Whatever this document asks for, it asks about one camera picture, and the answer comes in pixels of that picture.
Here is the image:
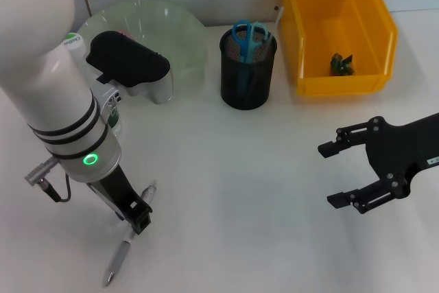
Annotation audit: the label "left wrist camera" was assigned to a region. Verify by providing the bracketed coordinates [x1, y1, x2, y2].
[84, 30, 175, 104]

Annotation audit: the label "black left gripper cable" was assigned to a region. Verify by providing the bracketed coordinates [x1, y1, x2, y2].
[23, 156, 73, 204]

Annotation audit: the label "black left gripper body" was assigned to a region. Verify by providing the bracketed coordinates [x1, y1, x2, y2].
[85, 165, 142, 222]

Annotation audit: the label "blue scissors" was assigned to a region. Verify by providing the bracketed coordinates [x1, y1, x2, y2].
[230, 20, 269, 98]

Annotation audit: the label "black mesh pen holder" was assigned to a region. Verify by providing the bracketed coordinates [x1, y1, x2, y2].
[219, 25, 278, 111]

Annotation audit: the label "green glass fruit bowl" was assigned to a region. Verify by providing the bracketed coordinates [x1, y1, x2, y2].
[75, 0, 209, 104]

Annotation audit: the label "grey white ballpoint pen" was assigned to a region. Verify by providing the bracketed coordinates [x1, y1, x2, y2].
[102, 179, 158, 288]

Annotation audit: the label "clear plastic water bottle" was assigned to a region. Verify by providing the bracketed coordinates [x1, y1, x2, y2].
[62, 32, 123, 139]

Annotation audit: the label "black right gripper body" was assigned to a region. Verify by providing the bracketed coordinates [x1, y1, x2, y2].
[364, 112, 439, 202]

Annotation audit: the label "green plastic wrapper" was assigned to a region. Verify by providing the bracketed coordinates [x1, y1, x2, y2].
[329, 52, 356, 77]

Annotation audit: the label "clear plastic ruler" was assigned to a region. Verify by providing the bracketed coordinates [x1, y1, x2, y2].
[250, 4, 285, 98]

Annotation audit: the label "yellow plastic bin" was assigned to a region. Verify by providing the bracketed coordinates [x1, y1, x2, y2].
[279, 0, 401, 98]

